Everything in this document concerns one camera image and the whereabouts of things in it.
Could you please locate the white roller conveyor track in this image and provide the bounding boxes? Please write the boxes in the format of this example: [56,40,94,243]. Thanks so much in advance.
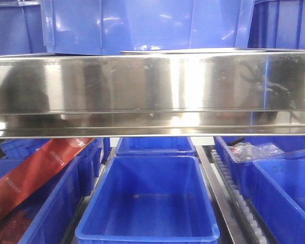
[210,149,269,243]

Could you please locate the blue bin right upper shelf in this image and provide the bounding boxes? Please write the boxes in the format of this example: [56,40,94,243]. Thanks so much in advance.
[248,1,305,49]

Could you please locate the steel shelf front rail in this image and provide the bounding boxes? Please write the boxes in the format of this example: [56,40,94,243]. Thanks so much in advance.
[0,48,305,138]

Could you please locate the blue bin front right lower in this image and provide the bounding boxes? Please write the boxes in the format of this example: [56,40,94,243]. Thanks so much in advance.
[251,159,305,243]

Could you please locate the blue bin front centre lower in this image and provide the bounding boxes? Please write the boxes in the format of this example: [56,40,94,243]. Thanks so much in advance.
[75,156,220,243]

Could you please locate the blue bin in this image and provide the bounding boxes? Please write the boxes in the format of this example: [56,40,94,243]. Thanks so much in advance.
[115,136,196,156]
[0,137,111,196]
[75,156,220,243]
[251,159,305,243]
[214,136,305,198]
[0,158,82,243]

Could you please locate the blue bin left upper shelf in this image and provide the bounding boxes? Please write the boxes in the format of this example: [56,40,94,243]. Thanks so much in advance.
[0,1,47,55]

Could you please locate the blue bin rear left lower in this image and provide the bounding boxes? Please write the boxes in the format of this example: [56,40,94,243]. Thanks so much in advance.
[0,137,111,196]

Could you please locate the blue bin centre upper shelf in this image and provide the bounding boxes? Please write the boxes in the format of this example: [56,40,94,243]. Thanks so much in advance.
[41,1,255,55]

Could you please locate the blue bin shelf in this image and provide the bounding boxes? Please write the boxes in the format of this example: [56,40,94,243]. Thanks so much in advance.
[0,1,47,55]
[248,1,305,49]
[41,1,255,55]

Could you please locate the blue bin rear centre lower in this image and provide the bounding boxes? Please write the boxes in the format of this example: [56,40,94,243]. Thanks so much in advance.
[115,136,196,156]

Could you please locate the blue bin front left lower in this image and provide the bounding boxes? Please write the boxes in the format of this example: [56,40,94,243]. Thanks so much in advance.
[0,158,82,243]

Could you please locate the red printed package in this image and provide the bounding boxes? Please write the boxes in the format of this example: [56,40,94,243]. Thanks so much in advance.
[0,137,93,220]

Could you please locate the clear plastic bags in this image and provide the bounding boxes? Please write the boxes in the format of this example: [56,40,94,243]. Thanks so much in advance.
[229,142,284,163]

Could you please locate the blue bin rear right lower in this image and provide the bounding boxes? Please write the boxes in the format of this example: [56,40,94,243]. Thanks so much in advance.
[214,136,305,198]

